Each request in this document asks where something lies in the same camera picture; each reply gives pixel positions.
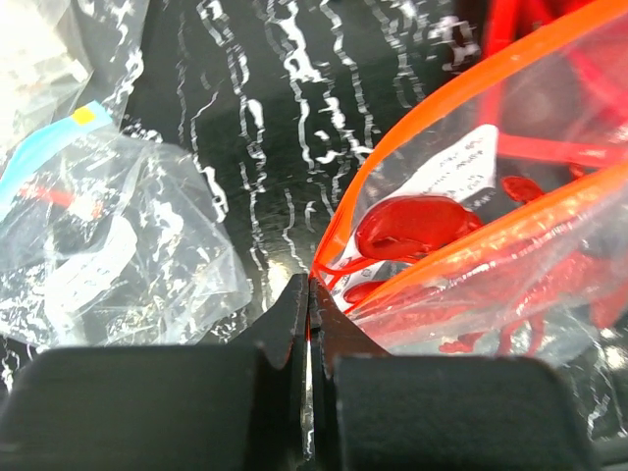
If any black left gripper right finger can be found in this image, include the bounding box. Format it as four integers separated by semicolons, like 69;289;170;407
308;281;597;470

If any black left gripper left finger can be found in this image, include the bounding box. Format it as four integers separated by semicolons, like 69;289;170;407
1;274;308;470

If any clear orange-zip bag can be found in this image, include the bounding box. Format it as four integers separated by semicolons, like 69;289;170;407
311;0;628;367

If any red toy lobster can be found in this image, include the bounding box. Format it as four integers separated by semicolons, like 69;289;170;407
338;0;628;356

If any clear blue-zip bag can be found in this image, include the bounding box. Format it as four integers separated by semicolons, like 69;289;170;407
1;102;251;348

